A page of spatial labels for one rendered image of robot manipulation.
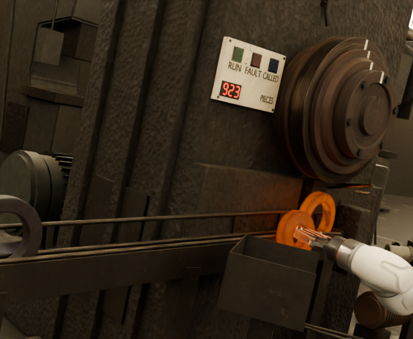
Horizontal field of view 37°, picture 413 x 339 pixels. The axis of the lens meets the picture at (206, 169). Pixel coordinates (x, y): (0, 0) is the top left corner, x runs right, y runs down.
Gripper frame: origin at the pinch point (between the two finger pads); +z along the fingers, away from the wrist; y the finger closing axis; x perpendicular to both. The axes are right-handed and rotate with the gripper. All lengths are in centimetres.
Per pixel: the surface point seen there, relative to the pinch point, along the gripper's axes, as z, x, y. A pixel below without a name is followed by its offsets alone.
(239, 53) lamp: 15, 47, -26
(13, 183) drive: 133, -27, -25
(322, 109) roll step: -0.1, 37.7, -1.2
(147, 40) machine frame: 47, 45, -35
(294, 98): 6.9, 38.8, -6.4
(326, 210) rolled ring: 3.8, 5.3, 21.1
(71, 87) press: 455, -4, 181
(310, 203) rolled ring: 2.0, 7.9, 8.8
